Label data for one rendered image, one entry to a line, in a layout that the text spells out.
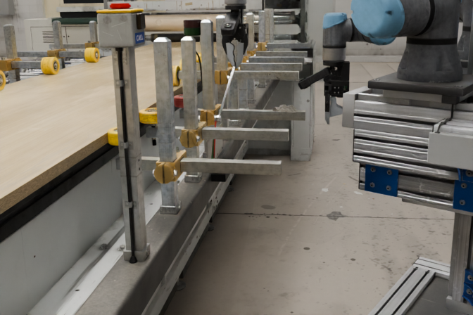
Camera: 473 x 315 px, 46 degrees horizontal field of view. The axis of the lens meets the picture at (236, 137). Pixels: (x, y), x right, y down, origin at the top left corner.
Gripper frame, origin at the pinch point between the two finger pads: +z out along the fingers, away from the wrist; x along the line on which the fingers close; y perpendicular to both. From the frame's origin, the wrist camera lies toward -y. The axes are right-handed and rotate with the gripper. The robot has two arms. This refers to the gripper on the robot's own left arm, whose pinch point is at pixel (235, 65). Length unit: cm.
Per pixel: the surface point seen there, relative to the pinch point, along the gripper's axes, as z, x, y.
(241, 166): 19, -12, -56
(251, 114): 16.0, -6.4, -5.6
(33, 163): 11, 28, -84
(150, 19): -8, 108, 219
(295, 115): 16.3, -21.4, -5.3
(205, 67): -0.5, 8.0, -10.3
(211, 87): 6.2, 6.3, -10.3
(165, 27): -1, 96, 220
